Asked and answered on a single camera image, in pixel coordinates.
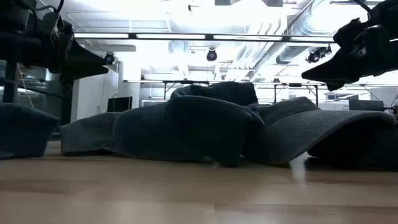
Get black track spotlights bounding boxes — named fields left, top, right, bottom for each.
left=305, top=44, right=333, bottom=64

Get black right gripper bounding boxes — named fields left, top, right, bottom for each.
left=300, top=17, right=398, bottom=91

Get black background rig frame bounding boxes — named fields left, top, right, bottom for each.
left=273, top=82, right=319, bottom=106

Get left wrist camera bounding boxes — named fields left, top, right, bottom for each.
left=39, top=11, right=65, bottom=43

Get slate grey baseball cap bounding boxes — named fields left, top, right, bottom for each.
left=60, top=111, right=124, bottom=156
left=245, top=96, right=398, bottom=166

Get clear plastic bin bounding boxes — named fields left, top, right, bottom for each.
left=139, top=98, right=170, bottom=109

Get black monitor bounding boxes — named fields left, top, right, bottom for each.
left=107, top=96, right=133, bottom=113
left=348, top=99, right=386, bottom=112

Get linear ceiling light bar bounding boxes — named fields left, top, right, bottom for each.
left=73, top=32, right=336, bottom=44

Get silver ventilation duct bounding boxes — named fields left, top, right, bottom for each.
left=275, top=12, right=336, bottom=65

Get dark blue baseball cap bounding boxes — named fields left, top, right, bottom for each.
left=113, top=95, right=266, bottom=168
left=0, top=102, right=60, bottom=160

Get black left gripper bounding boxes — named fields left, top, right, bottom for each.
left=30, top=30, right=109, bottom=82

